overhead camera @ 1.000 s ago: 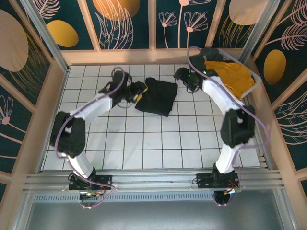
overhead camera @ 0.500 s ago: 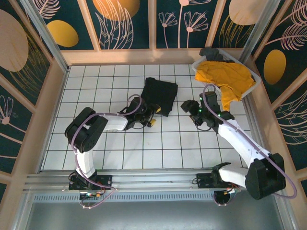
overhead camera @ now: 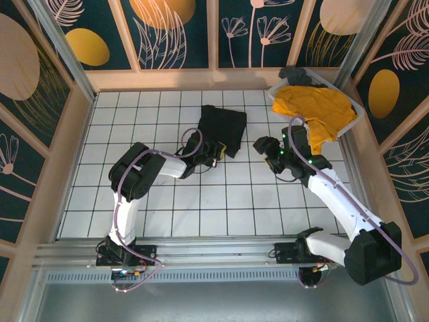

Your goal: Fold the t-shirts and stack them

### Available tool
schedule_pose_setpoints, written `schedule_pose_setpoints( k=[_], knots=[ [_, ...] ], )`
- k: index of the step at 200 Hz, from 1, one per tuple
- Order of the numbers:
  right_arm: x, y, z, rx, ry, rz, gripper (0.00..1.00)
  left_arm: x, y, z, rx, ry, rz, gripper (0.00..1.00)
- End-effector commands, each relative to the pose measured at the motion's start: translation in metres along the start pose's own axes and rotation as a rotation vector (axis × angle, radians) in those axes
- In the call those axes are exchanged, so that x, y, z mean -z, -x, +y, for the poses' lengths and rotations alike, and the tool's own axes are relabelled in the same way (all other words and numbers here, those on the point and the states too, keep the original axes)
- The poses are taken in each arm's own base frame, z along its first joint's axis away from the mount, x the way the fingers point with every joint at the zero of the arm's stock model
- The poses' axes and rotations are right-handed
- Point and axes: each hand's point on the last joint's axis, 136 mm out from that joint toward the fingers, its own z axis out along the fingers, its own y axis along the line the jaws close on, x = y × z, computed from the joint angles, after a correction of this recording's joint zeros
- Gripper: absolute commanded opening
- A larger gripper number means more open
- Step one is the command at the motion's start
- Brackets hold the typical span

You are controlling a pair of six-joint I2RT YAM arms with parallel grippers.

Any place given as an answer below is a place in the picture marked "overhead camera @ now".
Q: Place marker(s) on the black t-shirt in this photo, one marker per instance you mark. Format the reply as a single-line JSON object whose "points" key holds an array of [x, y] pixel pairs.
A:
{"points": [[223, 125]]}

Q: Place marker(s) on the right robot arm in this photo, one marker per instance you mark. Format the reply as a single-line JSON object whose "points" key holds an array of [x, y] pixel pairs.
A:
{"points": [[338, 201]]}

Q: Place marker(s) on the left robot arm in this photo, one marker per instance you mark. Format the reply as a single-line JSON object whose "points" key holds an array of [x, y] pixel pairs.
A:
{"points": [[134, 174]]}

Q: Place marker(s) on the yellow t-shirt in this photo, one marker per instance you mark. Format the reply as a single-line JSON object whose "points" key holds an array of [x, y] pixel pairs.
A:
{"points": [[315, 107]]}

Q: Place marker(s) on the white plastic laundry basket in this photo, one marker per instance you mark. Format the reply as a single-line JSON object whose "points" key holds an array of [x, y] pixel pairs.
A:
{"points": [[356, 112]]}

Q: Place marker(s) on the dark grey garment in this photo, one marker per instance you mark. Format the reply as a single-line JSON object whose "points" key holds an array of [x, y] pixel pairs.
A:
{"points": [[295, 75]]}

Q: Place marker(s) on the aluminium mounting rail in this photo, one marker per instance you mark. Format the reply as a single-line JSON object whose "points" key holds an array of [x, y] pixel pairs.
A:
{"points": [[214, 248]]}

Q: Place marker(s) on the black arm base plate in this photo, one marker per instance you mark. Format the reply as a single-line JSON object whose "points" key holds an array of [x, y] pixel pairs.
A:
{"points": [[285, 251], [145, 251]]}

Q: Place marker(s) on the aluminium frame post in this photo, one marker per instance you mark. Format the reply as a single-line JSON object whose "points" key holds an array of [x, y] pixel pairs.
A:
{"points": [[360, 43], [67, 53]]}

